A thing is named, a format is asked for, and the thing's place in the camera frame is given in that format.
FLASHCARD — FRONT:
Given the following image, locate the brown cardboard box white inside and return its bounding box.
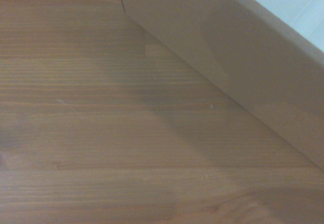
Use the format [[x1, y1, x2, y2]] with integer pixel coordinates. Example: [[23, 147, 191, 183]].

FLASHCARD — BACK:
[[117, 0, 324, 170]]

